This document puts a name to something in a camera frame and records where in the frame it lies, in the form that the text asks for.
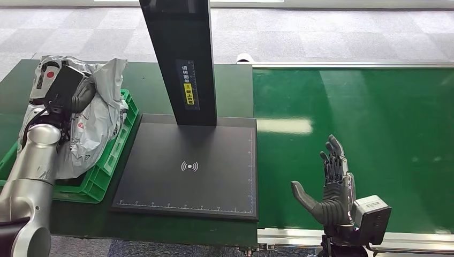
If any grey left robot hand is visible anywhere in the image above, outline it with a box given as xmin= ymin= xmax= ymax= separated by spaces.
xmin=71 ymin=76 xmax=98 ymax=114

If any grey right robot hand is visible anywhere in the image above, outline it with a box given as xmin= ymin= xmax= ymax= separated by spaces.
xmin=291 ymin=134 xmax=357 ymax=228

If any white package with red print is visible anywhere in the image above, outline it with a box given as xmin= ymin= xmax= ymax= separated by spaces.
xmin=30 ymin=55 xmax=128 ymax=180

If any crumpled grey plastic package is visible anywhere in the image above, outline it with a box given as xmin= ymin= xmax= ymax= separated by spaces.
xmin=108 ymin=99 xmax=129 ymax=142

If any green conveyor belt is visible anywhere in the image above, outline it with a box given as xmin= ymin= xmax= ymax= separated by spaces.
xmin=252 ymin=67 xmax=454 ymax=235

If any green plastic crate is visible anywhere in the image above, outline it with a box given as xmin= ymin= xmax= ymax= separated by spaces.
xmin=0 ymin=88 xmax=140 ymax=204

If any yellow sticker on column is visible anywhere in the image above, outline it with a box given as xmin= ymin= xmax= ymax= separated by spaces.
xmin=184 ymin=83 xmax=195 ymax=105

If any black scanner column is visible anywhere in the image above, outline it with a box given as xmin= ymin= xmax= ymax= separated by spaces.
xmin=139 ymin=0 xmax=218 ymax=126

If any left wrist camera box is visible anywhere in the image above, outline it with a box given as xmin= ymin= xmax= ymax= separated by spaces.
xmin=44 ymin=65 xmax=85 ymax=111

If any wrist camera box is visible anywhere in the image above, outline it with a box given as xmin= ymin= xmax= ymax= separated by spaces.
xmin=350 ymin=195 xmax=392 ymax=246
xmin=44 ymin=65 xmax=85 ymax=111

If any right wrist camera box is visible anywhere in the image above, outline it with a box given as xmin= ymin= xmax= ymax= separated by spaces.
xmin=350 ymin=195 xmax=392 ymax=246

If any aluminium conveyor side rail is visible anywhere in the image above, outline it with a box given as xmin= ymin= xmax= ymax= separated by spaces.
xmin=257 ymin=228 xmax=454 ymax=251
xmin=236 ymin=62 xmax=454 ymax=70

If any black scanner base plate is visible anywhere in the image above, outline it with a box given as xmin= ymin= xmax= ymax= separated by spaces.
xmin=110 ymin=113 xmax=259 ymax=222

